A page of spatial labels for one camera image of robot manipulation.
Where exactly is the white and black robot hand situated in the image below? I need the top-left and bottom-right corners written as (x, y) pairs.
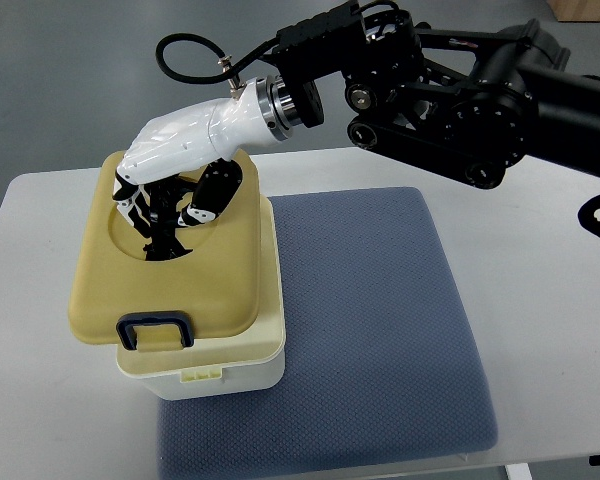
top-left (113, 76), bottom-right (300, 238)

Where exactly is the black lid handle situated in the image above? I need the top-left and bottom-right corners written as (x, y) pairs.
top-left (144, 175), bottom-right (197, 261)

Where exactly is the yellow storage box lid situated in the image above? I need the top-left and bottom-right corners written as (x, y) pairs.
top-left (68, 151), bottom-right (261, 344)

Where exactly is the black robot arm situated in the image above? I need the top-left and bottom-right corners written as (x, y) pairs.
top-left (261, 1), bottom-right (600, 237)

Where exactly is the white storage box base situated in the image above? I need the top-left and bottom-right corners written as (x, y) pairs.
top-left (116, 197), bottom-right (286, 400)

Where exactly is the cardboard box corner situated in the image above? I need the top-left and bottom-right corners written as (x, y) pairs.
top-left (546, 0), bottom-right (600, 22)

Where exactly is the front dark blue latch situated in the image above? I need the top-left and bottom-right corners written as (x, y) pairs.
top-left (116, 310), bottom-right (195, 351)

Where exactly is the blue-grey padded mat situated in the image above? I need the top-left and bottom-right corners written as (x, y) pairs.
top-left (158, 187), bottom-right (498, 479)

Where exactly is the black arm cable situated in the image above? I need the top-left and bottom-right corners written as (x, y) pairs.
top-left (155, 32), bottom-right (281, 96)

